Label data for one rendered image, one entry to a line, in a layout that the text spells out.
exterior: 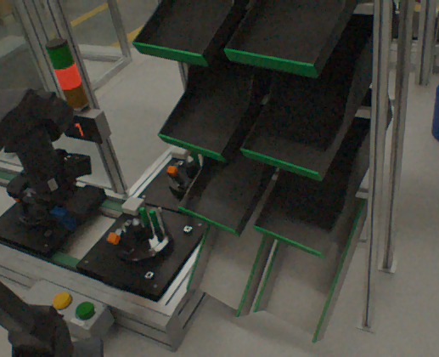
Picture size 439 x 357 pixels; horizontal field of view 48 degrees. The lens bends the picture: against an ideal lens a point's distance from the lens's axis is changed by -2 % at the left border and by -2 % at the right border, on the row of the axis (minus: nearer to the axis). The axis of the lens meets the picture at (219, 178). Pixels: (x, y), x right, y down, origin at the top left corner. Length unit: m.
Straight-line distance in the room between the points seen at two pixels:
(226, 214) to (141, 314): 0.32
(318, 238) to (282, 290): 0.19
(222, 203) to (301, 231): 0.16
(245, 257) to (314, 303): 0.16
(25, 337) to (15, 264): 0.53
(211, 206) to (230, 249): 0.14
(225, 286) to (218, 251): 0.07
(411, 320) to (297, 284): 0.30
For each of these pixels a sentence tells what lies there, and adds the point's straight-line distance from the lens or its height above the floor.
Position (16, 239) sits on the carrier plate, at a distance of 1.39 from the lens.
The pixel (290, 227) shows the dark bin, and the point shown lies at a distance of 0.85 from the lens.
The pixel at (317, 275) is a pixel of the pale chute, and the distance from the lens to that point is 0.96.
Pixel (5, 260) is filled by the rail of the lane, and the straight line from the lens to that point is 1.36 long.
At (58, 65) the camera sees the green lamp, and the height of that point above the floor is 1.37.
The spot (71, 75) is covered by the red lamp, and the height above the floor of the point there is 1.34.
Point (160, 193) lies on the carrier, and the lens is 1.34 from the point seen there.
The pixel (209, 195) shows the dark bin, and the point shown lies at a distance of 0.92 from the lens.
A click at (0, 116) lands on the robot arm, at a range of 0.75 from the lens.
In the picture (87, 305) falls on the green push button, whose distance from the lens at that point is 1.14.
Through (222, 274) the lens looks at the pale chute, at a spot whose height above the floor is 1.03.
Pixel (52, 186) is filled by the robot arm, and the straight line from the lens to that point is 0.84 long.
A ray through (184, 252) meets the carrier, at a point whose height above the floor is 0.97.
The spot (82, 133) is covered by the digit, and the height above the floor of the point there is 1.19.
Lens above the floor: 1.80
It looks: 38 degrees down
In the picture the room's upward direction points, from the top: 11 degrees counter-clockwise
